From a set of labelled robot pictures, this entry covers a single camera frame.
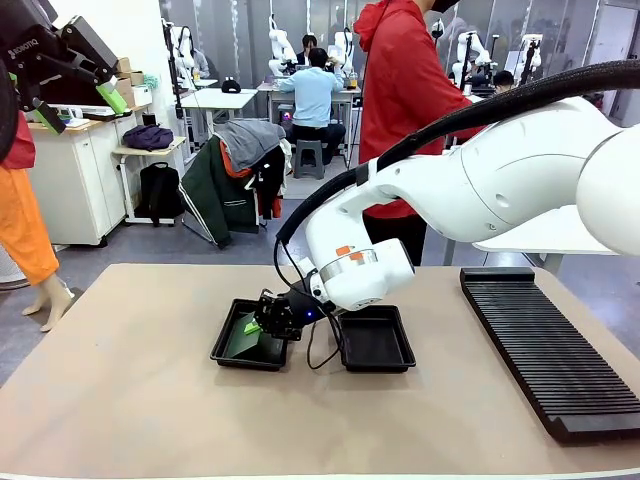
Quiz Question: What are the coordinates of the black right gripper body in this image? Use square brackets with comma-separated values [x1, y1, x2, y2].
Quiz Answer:
[272, 285, 335, 332]

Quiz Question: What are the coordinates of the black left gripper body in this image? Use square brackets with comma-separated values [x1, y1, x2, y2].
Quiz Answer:
[0, 0, 69, 96]

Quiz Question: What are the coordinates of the green circuit board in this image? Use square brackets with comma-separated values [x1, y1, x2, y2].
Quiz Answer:
[219, 312, 267, 359]

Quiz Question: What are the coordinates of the black ESD tray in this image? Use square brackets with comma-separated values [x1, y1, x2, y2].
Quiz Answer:
[209, 298, 292, 372]
[338, 304, 417, 374]

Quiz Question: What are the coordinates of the black computer monitor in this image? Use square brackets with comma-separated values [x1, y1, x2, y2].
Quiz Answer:
[42, 69, 114, 109]

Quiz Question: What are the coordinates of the purple bag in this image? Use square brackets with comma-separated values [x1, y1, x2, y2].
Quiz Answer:
[122, 123, 175, 152]

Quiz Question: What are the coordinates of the small wooden side table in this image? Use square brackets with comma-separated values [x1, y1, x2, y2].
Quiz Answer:
[112, 135, 187, 226]

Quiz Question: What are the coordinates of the pile of jackets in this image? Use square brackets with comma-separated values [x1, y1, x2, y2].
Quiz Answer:
[178, 118, 294, 250]

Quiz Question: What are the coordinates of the black backpack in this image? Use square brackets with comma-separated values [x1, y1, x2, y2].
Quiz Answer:
[135, 161, 185, 228]

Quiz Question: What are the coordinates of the white background desk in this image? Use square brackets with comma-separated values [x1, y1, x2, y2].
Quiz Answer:
[179, 88, 259, 151]

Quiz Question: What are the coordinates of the grey plastic stool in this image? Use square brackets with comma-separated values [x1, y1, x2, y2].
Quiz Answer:
[292, 139, 326, 180]

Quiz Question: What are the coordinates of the white round air purifier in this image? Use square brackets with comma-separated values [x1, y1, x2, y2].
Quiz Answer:
[0, 244, 31, 291]

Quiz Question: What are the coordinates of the seated man light blue shirt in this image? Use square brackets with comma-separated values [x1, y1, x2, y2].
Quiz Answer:
[277, 47, 347, 166]

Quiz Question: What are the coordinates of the seated person black hair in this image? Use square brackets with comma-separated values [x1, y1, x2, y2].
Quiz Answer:
[299, 33, 321, 64]

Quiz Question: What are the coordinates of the white work table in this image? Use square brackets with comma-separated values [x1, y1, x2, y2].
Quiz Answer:
[472, 204, 621, 274]

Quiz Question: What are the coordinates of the black slotted board rack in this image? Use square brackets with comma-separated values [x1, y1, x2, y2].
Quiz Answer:
[459, 267, 640, 444]

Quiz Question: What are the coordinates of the person in red jacket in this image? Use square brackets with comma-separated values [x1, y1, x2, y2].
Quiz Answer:
[353, 0, 489, 266]

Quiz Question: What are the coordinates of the black tripod pole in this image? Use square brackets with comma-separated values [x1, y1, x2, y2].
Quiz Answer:
[460, 32, 474, 94]
[519, 39, 539, 87]

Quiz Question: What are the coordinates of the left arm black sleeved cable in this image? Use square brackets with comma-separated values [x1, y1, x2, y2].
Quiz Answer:
[0, 59, 21, 164]

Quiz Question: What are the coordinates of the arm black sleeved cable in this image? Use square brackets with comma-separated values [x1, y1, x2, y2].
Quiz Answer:
[0, 59, 21, 164]
[275, 58, 640, 246]

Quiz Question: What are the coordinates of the thin black camera cable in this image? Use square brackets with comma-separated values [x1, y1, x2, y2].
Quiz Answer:
[305, 309, 346, 371]

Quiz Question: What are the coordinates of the right arm black sleeved cable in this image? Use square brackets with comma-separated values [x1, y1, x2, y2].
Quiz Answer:
[275, 58, 640, 246]

